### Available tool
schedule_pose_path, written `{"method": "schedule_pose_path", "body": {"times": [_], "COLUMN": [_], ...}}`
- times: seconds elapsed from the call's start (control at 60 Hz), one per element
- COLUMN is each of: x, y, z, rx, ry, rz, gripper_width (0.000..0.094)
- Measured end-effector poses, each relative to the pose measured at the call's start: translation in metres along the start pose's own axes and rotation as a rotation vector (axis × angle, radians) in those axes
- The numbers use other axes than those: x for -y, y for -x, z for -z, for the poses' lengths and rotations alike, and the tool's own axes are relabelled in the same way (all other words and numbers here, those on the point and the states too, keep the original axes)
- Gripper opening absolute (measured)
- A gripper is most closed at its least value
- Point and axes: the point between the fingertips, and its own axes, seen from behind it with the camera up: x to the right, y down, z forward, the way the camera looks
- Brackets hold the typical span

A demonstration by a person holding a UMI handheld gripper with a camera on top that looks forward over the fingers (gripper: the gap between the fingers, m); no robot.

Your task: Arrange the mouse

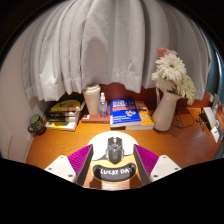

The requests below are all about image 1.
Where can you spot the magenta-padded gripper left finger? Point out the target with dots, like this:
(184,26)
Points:
(63,166)

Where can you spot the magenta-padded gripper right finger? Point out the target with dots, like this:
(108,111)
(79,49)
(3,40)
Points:
(161,166)

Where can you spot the black and grey computer mouse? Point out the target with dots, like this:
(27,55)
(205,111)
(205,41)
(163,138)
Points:
(115,150)

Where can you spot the white yellow black mouse pad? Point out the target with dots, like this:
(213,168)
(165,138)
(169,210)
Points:
(100,143)

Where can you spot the dark mug with green inside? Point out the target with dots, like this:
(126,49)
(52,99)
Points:
(36,125)

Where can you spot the stack of yellow black books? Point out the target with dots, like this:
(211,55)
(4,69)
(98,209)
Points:
(63,113)

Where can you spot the white ceramic vase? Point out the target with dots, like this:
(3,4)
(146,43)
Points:
(165,113)

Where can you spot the flat red book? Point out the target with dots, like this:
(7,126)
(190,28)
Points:
(93,118)

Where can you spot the white paper sheet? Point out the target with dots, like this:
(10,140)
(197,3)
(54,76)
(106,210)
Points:
(215,134)

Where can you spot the blue book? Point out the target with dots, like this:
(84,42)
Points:
(124,112)

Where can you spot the white laptop on stand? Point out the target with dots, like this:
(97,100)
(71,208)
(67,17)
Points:
(209,117)

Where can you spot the small clear spray bottle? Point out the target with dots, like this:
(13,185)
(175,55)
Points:
(103,108)

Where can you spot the cream tumbler with lid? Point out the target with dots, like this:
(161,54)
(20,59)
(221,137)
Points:
(91,100)

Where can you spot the white flower bouquet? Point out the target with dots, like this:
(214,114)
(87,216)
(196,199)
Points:
(171,70)

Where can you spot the white curtain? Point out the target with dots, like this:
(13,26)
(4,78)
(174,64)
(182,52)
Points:
(110,43)

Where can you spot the grey picture frame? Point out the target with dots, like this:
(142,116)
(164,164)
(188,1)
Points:
(215,102)

